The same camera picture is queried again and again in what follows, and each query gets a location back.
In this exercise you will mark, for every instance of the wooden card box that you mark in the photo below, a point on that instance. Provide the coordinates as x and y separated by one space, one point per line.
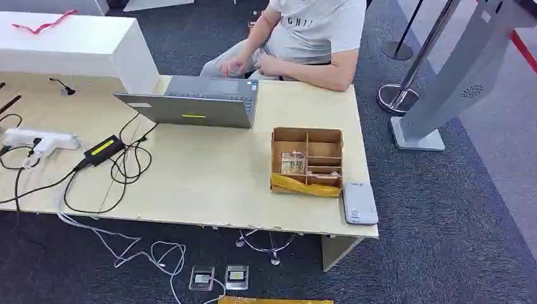
323 149

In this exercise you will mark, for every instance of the grey laptop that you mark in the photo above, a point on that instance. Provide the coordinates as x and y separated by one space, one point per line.
197 105

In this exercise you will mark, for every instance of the chrome chair base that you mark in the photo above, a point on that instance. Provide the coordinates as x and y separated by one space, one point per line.
268 245

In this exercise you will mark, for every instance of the grey card reader device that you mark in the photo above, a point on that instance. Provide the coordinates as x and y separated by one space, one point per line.
359 203

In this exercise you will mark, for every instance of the person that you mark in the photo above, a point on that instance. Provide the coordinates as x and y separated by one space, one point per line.
312 33

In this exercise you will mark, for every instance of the silver floor socket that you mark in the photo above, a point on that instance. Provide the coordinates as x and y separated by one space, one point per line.
237 277
202 277

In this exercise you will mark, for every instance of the black power adapter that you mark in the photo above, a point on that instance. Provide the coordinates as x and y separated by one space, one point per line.
102 149

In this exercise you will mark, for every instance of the grey kiosk stand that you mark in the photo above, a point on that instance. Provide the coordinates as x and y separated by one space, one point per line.
457 71

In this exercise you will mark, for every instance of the small black desk plug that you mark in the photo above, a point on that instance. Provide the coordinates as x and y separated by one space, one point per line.
63 87

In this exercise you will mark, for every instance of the white power strip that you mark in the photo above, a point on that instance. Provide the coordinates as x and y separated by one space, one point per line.
37 138

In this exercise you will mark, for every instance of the white box partition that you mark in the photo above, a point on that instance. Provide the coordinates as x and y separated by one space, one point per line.
63 44

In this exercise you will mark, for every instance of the red ribbon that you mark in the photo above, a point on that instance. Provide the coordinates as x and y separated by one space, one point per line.
42 26

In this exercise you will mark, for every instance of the red barrier belt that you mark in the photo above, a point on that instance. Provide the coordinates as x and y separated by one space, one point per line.
524 48

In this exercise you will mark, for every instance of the chrome stanchion post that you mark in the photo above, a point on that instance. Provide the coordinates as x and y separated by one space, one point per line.
409 71

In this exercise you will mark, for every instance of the black stanchion post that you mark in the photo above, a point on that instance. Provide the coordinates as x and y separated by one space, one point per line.
402 42

